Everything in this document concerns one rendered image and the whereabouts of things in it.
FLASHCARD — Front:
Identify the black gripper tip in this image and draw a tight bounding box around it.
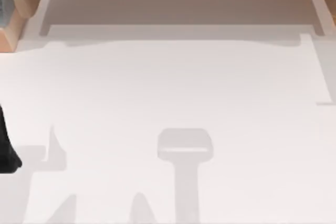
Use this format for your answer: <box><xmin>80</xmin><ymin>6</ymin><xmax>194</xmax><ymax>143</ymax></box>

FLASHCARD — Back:
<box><xmin>0</xmin><ymin>105</ymin><xmax>23</xmax><ymax>175</ymax></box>

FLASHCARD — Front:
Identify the wooden cupboard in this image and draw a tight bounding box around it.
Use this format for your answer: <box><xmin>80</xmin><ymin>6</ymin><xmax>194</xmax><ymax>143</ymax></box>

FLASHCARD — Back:
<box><xmin>0</xmin><ymin>0</ymin><xmax>45</xmax><ymax>54</ymax></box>

